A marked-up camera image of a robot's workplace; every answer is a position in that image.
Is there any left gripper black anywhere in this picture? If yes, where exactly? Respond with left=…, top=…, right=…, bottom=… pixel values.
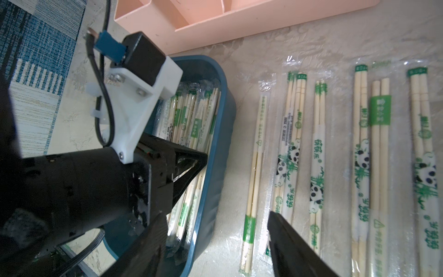
left=1, top=134, right=208, bottom=263

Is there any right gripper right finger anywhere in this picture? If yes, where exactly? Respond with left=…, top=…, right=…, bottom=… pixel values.
left=267, top=211, right=337, bottom=277

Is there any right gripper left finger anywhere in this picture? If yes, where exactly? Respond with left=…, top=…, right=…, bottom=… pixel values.
left=102, top=212, right=167, bottom=277

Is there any chopsticks pair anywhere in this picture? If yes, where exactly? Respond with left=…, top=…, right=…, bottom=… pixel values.
left=309, top=80, right=327, bottom=256
left=240, top=93, right=269, bottom=277
left=407, top=67, right=441, bottom=277
left=351, top=63, right=370, bottom=277
left=264, top=69, right=309, bottom=259

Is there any chopsticks green label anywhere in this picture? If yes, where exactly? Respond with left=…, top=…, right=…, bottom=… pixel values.
left=370, top=78, right=392, bottom=277

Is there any teal plastic storage box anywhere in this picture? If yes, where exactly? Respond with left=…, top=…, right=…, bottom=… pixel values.
left=103, top=54, right=238, bottom=277

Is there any pink desktop file organizer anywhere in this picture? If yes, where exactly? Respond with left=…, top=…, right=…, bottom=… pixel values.
left=114, top=0, right=379, bottom=55

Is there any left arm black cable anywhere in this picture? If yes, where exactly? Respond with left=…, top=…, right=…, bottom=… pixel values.
left=84, top=0, right=115, bottom=148

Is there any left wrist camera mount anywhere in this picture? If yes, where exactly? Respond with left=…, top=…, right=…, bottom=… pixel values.
left=85, top=28, right=183, bottom=164

